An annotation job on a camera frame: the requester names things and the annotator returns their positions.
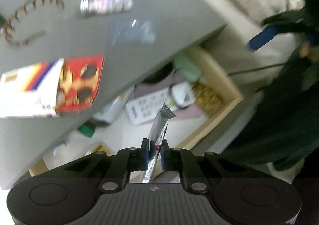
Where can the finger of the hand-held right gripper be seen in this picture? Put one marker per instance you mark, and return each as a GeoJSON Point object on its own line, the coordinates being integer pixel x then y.
{"type": "Point", "coordinates": [263, 38]}

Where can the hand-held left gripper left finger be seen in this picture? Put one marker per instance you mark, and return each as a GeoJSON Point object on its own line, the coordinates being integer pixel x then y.
{"type": "Point", "coordinates": [146, 155]}

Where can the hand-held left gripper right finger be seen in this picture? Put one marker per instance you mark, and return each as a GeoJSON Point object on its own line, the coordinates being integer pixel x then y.
{"type": "Point", "coordinates": [163, 156]}

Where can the silver foil sachet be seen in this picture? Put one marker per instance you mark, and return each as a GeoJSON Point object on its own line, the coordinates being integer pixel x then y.
{"type": "Point", "coordinates": [159, 127]}

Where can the grey nightstand drawer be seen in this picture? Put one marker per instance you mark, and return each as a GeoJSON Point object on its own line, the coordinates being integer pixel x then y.
{"type": "Point", "coordinates": [216, 75]}

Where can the clear plastic packet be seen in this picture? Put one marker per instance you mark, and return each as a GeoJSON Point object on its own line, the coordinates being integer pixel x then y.
{"type": "Point", "coordinates": [134, 32]}

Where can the white bedsheet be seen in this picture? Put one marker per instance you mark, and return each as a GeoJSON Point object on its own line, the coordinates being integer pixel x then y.
{"type": "Point", "coordinates": [224, 40]}

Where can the small yellow packet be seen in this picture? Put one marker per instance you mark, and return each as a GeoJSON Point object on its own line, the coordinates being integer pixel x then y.
{"type": "Point", "coordinates": [102, 149]}

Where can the white printed card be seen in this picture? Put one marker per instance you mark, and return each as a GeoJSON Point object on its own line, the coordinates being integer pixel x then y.
{"type": "Point", "coordinates": [144, 109]}

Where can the pink cloth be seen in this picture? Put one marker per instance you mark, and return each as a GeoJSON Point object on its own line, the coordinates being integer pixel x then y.
{"type": "Point", "coordinates": [192, 113]}

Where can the green capped bottle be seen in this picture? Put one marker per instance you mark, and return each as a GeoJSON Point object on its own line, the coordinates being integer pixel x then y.
{"type": "Point", "coordinates": [112, 111]}

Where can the small green box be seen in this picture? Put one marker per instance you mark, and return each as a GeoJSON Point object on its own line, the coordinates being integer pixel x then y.
{"type": "Point", "coordinates": [86, 129]}

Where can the gold foil pack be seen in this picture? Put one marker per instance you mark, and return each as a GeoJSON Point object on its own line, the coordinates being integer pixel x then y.
{"type": "Point", "coordinates": [206, 96]}

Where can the light green pouch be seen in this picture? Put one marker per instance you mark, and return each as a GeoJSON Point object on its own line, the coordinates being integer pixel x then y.
{"type": "Point", "coordinates": [187, 66]}

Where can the person in dark green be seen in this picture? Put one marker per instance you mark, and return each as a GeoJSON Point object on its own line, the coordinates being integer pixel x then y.
{"type": "Point", "coordinates": [274, 120]}

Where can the black round object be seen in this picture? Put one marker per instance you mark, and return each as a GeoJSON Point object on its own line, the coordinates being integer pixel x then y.
{"type": "Point", "coordinates": [159, 73]}

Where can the small white and blue item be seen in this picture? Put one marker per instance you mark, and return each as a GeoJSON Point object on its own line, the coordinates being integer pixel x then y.
{"type": "Point", "coordinates": [58, 147]}

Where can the white packet with red mask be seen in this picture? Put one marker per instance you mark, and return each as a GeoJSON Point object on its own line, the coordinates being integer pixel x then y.
{"type": "Point", "coordinates": [37, 85]}

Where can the grey nightstand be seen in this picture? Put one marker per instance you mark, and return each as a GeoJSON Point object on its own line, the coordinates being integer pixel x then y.
{"type": "Point", "coordinates": [74, 40]}

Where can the silver purple packet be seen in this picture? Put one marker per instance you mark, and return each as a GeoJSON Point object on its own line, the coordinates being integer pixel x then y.
{"type": "Point", "coordinates": [109, 3]}

